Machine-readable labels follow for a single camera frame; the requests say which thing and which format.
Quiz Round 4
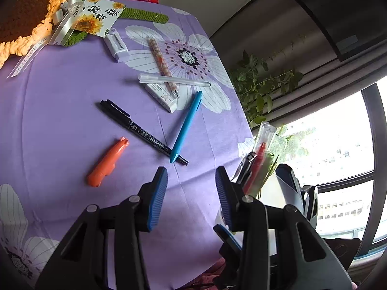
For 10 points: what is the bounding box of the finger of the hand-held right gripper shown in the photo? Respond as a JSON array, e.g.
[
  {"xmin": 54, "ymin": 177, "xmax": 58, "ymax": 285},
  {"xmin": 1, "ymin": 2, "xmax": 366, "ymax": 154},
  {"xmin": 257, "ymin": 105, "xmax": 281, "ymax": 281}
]
[
  {"xmin": 275, "ymin": 163, "xmax": 305, "ymax": 216},
  {"xmin": 213, "ymin": 224, "xmax": 243, "ymax": 290}
]

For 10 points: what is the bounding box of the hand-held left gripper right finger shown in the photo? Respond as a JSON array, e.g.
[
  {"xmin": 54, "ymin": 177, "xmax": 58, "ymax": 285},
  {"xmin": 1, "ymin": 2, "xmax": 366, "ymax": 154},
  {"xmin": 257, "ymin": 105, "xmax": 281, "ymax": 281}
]
[{"xmin": 215, "ymin": 166, "xmax": 352, "ymax": 290}]

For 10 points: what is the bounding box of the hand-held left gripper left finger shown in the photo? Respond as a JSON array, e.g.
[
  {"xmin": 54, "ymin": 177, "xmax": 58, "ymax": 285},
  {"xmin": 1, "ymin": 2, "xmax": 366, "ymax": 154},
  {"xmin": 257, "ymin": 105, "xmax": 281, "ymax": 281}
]
[{"xmin": 35, "ymin": 166, "xmax": 169, "ymax": 290}]

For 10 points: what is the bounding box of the translucent plastic cup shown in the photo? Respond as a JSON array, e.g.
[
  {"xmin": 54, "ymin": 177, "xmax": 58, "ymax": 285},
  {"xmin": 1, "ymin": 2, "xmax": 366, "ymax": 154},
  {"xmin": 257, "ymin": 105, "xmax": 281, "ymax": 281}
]
[{"xmin": 218, "ymin": 169, "xmax": 304, "ymax": 257}]

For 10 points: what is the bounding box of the green pen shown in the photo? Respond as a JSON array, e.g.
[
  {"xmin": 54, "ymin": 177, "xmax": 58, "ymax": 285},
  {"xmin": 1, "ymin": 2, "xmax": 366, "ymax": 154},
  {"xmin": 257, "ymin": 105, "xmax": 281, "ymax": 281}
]
[{"xmin": 258, "ymin": 152, "xmax": 279, "ymax": 198}]

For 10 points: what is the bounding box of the clear red pen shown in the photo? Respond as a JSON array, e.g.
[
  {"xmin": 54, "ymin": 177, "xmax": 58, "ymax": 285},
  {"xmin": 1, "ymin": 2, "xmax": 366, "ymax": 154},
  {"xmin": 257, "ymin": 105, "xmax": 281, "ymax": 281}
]
[{"xmin": 242, "ymin": 122, "xmax": 278, "ymax": 195}]

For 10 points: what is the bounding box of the black utility knife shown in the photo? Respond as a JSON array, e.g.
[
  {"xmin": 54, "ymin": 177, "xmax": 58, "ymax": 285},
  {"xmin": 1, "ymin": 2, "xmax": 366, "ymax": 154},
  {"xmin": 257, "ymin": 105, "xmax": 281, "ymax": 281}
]
[{"xmin": 232, "ymin": 152, "xmax": 258, "ymax": 185}]

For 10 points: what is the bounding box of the orange carrot-shaped pen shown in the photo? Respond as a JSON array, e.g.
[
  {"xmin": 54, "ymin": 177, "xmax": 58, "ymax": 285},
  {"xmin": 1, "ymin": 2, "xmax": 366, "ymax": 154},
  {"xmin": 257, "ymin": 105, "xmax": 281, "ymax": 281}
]
[{"xmin": 87, "ymin": 137, "xmax": 130, "ymax": 187}]

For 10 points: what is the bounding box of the black marker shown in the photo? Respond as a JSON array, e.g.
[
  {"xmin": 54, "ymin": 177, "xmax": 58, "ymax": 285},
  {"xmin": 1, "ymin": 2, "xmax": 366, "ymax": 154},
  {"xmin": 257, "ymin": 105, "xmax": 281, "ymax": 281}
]
[{"xmin": 100, "ymin": 100, "xmax": 189, "ymax": 166}]

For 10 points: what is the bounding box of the blue pen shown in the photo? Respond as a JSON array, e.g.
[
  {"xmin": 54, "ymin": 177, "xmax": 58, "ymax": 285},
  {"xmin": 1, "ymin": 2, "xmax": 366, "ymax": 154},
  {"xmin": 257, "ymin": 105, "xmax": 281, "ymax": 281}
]
[{"xmin": 169, "ymin": 91, "xmax": 203, "ymax": 164}]

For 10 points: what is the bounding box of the white eraser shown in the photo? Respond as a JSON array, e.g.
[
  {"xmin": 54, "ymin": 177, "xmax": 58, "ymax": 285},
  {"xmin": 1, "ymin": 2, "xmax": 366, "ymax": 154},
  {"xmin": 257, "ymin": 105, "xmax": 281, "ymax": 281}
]
[{"xmin": 144, "ymin": 83, "xmax": 177, "ymax": 114}]

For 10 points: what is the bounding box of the translucent white pen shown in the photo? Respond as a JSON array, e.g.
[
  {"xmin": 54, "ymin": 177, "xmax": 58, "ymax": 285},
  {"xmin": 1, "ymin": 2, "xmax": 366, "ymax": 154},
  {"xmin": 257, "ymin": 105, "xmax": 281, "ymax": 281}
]
[{"xmin": 138, "ymin": 73, "xmax": 211, "ymax": 87}]

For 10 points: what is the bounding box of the red checkered pen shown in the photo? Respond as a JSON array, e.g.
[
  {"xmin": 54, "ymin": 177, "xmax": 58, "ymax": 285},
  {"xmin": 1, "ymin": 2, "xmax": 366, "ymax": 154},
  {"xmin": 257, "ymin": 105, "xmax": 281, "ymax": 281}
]
[{"xmin": 148, "ymin": 36, "xmax": 180, "ymax": 99}]

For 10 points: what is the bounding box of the green leafy plant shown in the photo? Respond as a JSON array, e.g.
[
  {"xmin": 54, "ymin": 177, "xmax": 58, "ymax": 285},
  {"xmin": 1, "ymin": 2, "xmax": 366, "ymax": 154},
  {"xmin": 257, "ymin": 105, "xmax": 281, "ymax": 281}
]
[{"xmin": 228, "ymin": 33, "xmax": 304, "ymax": 164}]

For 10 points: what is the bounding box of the purple floral tablecloth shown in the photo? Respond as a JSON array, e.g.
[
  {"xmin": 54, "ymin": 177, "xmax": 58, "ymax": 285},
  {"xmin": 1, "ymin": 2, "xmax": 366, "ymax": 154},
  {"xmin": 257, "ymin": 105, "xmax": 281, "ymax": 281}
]
[{"xmin": 0, "ymin": 0, "xmax": 256, "ymax": 290}]

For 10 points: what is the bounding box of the grey pink curtain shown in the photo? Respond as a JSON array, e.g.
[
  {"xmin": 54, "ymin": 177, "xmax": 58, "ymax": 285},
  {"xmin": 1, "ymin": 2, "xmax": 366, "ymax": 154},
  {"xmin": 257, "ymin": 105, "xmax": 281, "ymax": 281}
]
[{"xmin": 208, "ymin": 0, "xmax": 387, "ymax": 121}]

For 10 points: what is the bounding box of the white correction tape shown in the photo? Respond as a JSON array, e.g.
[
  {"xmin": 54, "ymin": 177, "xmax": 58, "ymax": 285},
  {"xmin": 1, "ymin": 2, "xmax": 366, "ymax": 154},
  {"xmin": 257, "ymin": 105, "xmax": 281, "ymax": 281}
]
[{"xmin": 104, "ymin": 28, "xmax": 126, "ymax": 63}]

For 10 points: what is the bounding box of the dark glass cabinet door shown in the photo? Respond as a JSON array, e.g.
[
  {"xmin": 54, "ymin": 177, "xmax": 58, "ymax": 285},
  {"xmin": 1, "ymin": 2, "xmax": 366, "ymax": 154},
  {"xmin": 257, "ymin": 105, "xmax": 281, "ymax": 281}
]
[{"xmin": 263, "ymin": 0, "xmax": 387, "ymax": 62}]

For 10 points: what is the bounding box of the sunflower print card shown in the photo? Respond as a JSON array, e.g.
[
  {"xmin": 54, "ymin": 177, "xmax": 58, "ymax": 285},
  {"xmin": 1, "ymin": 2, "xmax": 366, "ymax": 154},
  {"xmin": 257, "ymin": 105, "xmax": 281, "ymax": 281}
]
[{"xmin": 73, "ymin": 0, "xmax": 126, "ymax": 36}]

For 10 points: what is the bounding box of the crochet sunflower with ribbon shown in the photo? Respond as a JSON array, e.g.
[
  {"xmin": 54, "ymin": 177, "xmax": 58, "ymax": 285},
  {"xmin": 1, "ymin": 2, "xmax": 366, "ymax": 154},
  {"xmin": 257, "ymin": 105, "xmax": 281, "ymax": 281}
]
[{"xmin": 7, "ymin": 0, "xmax": 87, "ymax": 79}]

